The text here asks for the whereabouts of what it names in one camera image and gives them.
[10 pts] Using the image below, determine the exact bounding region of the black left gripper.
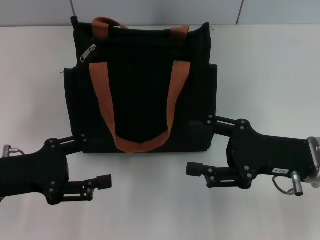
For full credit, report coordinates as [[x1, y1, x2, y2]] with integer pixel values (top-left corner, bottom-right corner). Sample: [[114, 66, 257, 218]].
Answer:
[[0, 133, 113, 206]]

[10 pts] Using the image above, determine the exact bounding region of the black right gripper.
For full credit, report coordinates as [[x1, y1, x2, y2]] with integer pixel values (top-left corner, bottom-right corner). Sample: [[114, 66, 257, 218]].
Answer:
[[185, 114, 317, 191]]

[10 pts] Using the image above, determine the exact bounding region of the black bag with orange handles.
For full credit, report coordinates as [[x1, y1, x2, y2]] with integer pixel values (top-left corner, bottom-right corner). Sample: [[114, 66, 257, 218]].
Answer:
[[59, 15, 218, 155]]

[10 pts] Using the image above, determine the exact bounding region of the silver zipper pull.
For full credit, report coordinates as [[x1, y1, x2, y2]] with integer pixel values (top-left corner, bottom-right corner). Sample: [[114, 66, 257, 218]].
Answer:
[[79, 44, 97, 63]]

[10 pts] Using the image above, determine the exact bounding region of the left gripper cable with connector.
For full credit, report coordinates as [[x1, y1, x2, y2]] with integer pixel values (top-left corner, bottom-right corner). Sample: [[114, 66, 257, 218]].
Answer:
[[1, 144, 26, 157]]

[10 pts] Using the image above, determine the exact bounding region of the gripper cable with connector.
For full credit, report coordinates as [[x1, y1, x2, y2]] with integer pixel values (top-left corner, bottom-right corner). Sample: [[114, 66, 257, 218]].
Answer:
[[272, 169, 305, 198], [1, 144, 26, 157]]

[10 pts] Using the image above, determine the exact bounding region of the right gripper cable with connector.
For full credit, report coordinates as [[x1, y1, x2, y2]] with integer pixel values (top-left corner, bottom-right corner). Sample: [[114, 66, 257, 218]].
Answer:
[[272, 169, 305, 198]]

